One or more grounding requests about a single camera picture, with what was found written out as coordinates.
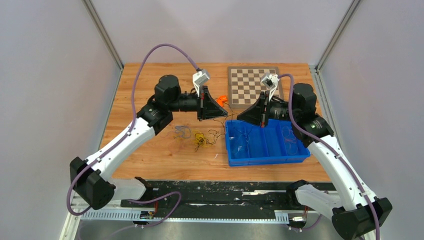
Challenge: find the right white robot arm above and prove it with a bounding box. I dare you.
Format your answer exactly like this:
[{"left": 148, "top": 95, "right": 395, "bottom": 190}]
[{"left": 238, "top": 83, "right": 393, "bottom": 240}]

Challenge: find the wooden chessboard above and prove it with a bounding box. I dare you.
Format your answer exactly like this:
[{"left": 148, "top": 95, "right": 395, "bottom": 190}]
[{"left": 227, "top": 66, "right": 279, "bottom": 109}]

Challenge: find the blue plastic divided bin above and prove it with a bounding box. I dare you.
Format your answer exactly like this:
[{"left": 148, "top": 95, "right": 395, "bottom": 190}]
[{"left": 225, "top": 119, "right": 311, "bottom": 167}]

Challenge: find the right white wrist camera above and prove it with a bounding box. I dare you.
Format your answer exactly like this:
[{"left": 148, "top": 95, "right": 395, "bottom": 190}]
[{"left": 260, "top": 72, "right": 280, "bottom": 100}]

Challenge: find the red thin cable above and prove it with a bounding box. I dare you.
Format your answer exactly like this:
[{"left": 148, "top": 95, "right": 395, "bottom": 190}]
[{"left": 282, "top": 129, "right": 300, "bottom": 154}]

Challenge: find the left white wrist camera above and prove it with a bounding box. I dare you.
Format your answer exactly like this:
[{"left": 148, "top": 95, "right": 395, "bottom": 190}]
[{"left": 192, "top": 69, "right": 211, "bottom": 97}]

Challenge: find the orange curved plastic piece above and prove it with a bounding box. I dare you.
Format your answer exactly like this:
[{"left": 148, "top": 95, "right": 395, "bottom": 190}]
[{"left": 215, "top": 95, "right": 229, "bottom": 107}]

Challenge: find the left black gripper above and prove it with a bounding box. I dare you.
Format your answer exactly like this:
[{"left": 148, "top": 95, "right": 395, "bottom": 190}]
[{"left": 167, "top": 85, "right": 228, "bottom": 122}]

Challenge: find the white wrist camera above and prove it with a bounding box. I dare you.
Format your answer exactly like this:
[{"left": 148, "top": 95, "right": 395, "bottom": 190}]
[
  {"left": 260, "top": 72, "right": 280, "bottom": 100},
  {"left": 192, "top": 69, "right": 211, "bottom": 97}
]

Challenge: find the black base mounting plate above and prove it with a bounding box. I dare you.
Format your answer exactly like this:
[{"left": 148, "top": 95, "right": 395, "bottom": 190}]
[{"left": 140, "top": 180, "right": 305, "bottom": 220}]

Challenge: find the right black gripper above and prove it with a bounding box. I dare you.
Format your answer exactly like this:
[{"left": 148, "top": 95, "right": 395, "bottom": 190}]
[{"left": 236, "top": 90, "right": 299, "bottom": 128}]

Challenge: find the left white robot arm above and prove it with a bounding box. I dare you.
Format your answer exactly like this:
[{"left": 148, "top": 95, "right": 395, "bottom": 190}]
[{"left": 69, "top": 71, "right": 228, "bottom": 210}]

